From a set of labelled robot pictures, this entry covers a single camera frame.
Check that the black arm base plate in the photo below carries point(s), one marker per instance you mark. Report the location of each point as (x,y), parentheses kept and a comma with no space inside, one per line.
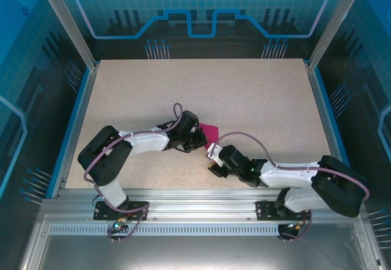
(264,210)
(102,213)

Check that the aluminium frame post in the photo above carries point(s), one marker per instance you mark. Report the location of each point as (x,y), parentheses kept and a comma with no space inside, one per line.
(68,22)
(335,22)

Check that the blue edge strip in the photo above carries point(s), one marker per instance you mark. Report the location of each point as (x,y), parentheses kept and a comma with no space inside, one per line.
(335,129)
(69,129)

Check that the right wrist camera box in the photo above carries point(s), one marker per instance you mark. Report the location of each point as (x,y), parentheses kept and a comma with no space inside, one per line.
(215,155)

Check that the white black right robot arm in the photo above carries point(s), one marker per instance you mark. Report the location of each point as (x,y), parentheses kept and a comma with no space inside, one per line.
(290,172)

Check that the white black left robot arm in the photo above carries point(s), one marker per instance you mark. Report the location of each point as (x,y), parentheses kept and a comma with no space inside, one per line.
(146,140)

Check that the aluminium cross rail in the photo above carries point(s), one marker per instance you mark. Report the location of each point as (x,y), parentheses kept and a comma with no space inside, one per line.
(198,202)

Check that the small connector with green light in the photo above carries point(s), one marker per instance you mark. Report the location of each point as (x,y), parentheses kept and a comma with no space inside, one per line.
(119,224)
(296,225)

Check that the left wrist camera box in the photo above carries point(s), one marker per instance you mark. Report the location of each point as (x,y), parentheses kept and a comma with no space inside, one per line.
(193,128)

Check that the shiny metal tray panel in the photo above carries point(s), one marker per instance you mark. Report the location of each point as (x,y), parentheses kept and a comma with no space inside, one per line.
(198,254)

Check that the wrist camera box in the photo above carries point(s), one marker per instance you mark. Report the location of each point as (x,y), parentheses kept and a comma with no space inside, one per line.
(215,155)
(193,128)

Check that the aluminium side rail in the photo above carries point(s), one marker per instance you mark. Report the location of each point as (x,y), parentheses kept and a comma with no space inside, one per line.
(327,129)
(78,129)

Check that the pink square paper sheet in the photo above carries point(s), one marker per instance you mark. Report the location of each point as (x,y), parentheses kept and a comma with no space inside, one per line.
(210,132)

